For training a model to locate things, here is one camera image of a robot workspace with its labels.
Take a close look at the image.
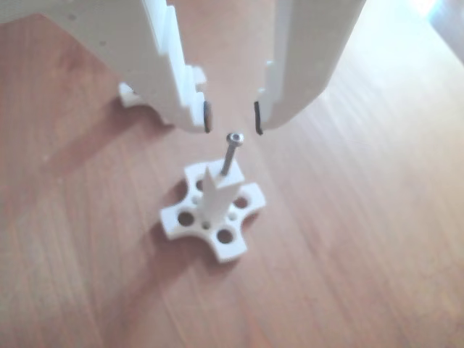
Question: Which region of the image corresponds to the silver metal screw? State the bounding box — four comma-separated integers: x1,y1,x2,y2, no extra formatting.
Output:
220,131,245,175

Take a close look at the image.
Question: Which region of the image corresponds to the white cross-base post stand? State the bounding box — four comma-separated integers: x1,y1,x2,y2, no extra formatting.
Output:
159,158,270,263
118,67,208,108

